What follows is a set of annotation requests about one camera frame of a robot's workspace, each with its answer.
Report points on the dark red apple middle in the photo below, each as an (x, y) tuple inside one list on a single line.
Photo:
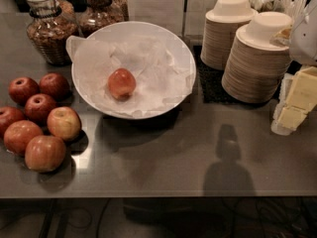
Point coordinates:
[(38, 108)]

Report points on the left stack of paper bowls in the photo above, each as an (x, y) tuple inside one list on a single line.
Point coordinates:
[(221, 24)]

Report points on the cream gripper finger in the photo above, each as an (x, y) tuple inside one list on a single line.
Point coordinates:
[(297, 98), (281, 38)]

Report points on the dark red apple back left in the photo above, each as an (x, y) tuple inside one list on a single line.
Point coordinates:
[(22, 88)]

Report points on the white box behind bowl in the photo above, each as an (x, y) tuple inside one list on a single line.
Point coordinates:
[(183, 17)]

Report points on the white bowl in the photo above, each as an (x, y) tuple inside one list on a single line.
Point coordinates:
[(132, 30)]

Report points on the yellow red apple right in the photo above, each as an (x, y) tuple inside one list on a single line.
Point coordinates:
[(65, 123)]

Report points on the stack of paper bowls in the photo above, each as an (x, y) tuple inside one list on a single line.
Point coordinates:
[(221, 24), (256, 66)]

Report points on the white paper liner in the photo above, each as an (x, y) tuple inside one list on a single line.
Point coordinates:
[(152, 66)]

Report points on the glass jar of granola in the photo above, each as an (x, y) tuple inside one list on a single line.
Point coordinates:
[(50, 29), (99, 14)]

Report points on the dark red apple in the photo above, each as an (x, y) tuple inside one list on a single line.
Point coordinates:
[(22, 88), (38, 108), (54, 85)]

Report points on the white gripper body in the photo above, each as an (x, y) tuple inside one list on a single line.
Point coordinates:
[(305, 41)]

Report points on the dark red apple back right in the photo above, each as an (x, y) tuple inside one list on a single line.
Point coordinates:
[(54, 85)]

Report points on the black rubber mat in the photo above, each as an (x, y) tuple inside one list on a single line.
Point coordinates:
[(211, 86)]

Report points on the right stack of paper bowls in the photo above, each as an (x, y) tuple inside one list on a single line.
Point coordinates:
[(256, 66)]

